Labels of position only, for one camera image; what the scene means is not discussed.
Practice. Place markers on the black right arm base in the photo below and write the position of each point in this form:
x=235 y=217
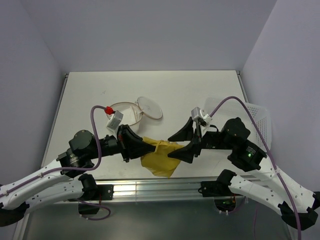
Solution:
x=220 y=188

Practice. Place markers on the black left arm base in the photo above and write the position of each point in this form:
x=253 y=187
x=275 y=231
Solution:
x=93 y=192

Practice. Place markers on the aluminium table rail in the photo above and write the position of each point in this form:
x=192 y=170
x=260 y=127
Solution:
x=125 y=191

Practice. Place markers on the yellow bra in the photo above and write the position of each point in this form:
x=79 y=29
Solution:
x=158 y=162

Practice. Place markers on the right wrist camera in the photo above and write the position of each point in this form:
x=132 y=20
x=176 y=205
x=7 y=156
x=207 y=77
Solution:
x=201 y=117

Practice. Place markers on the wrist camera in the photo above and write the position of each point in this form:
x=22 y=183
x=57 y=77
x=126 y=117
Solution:
x=115 y=118
x=201 y=117

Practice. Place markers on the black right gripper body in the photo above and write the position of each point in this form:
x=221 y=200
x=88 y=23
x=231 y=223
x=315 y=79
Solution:
x=212 y=139

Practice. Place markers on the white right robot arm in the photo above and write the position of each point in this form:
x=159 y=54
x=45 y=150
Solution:
x=295 y=204

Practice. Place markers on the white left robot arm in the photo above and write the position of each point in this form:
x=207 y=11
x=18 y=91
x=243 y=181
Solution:
x=66 y=178

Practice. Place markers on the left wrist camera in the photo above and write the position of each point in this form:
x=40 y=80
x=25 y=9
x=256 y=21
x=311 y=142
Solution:
x=115 y=118

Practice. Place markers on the white plastic basket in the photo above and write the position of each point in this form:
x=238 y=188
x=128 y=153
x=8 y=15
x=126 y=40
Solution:
x=261 y=116

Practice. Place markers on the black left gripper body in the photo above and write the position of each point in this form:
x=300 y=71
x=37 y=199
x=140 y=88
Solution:
x=110 y=145

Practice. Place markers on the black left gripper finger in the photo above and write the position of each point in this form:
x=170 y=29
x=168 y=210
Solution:
x=135 y=153
x=130 y=140

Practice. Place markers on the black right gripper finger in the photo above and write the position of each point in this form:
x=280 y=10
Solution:
x=186 y=153
x=186 y=133

